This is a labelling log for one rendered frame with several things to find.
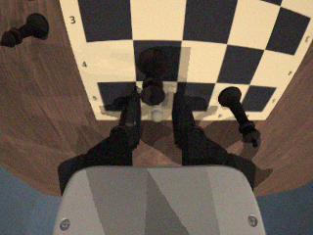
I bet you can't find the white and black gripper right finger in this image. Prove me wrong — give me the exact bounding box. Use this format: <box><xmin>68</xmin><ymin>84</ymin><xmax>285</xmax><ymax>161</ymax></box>
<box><xmin>171</xmin><ymin>91</ymin><xmax>256</xmax><ymax>191</ymax></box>

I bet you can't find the cream chessboard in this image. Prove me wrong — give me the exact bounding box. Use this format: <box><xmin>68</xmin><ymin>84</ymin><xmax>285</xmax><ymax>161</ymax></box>
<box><xmin>60</xmin><ymin>0</ymin><xmax>313</xmax><ymax>120</ymax></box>

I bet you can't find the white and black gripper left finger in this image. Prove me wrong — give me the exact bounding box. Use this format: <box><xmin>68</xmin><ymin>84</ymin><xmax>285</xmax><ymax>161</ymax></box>
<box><xmin>58</xmin><ymin>91</ymin><xmax>142</xmax><ymax>196</ymax></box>

